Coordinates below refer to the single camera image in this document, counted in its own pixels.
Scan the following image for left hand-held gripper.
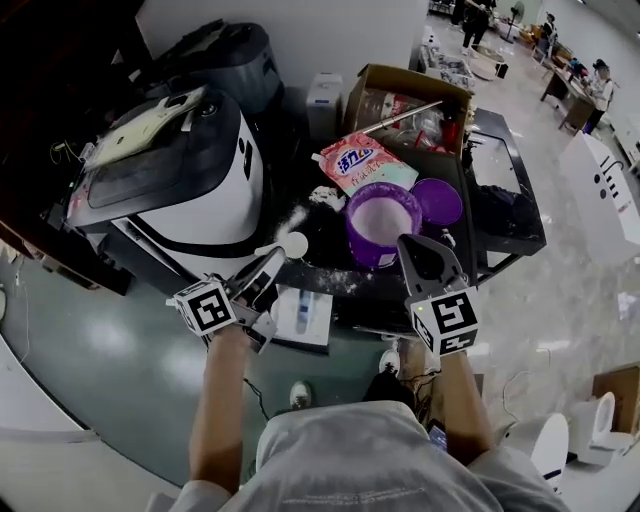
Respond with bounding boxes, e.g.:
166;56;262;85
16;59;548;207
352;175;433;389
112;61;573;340
166;248;288;355

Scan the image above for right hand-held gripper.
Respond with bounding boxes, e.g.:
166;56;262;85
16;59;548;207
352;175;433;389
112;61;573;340
397;233;481;358

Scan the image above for white plastic spoon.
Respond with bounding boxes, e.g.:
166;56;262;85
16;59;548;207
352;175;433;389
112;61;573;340
253;231;310;260

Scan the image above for purple plastic bucket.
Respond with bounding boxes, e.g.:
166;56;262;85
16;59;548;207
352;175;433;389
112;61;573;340
344;182;425;271

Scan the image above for white powder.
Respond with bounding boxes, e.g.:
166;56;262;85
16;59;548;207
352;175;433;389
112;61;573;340
352;195;415;246

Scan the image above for person's right forearm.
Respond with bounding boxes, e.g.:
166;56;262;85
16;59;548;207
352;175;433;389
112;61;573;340
437;347;501;469

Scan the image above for person's left forearm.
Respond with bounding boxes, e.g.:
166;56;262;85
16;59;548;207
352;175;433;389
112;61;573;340
187;327;250;496

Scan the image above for pink detergent pouch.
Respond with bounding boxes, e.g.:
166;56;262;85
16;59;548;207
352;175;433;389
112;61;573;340
310;133;420;199

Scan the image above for purple round lid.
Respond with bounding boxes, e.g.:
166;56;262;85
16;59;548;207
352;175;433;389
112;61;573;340
410;177;464;227

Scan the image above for black work table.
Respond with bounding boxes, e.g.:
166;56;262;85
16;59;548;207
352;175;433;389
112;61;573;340
262;144;477;341

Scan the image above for white and black appliance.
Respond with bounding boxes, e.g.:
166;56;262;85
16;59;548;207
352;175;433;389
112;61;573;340
64;84;266;281

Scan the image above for black washer with glass lid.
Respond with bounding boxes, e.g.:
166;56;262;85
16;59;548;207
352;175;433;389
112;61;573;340
464;107;547;281

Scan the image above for person's white left shoe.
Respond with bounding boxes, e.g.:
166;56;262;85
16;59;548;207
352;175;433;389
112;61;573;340
288;379;316;412

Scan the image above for person's black trousers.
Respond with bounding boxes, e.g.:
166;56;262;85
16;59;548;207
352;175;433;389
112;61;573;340
362;372;417;412

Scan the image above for red bottle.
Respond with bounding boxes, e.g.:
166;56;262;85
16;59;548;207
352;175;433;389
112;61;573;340
439;119;459;152

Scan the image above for metal rod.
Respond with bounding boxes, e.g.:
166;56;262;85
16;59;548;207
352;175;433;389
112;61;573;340
362;99;445;135

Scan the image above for black phone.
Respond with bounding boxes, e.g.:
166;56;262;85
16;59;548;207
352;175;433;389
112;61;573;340
427;419;450;452

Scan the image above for small white box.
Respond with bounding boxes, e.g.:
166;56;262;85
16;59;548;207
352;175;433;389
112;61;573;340
305;72;345;139

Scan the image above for white appliance cabinet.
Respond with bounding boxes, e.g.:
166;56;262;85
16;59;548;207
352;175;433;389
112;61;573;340
557;130;640;269

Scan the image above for paper sheets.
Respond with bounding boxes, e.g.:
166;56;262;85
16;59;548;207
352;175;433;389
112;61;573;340
87;84;209;169

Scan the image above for open cardboard box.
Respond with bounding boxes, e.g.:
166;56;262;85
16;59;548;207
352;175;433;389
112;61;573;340
341;63;475;159

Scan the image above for person's grey shirt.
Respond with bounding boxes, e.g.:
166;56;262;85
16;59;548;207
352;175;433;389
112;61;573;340
144;399;576;512

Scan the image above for white toilet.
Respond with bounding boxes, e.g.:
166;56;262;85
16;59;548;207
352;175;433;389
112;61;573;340
569;391;636;466
499;412;571;494

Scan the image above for dark grey appliance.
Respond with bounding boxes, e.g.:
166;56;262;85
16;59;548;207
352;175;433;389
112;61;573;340
144;19;286;117

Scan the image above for wooden desk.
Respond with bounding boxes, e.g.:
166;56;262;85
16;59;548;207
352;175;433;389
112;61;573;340
539;67;599;132

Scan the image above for closed cardboard box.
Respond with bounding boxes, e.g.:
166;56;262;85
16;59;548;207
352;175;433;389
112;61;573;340
592;364;640;434

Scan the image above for standing fan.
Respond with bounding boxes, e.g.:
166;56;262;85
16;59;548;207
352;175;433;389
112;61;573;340
503;0;526;45

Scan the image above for black cable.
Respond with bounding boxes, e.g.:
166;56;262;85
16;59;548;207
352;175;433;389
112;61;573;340
243;377;275;422

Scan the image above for white floor cable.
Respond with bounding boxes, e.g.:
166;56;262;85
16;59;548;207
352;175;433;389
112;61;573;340
502;347;551;417

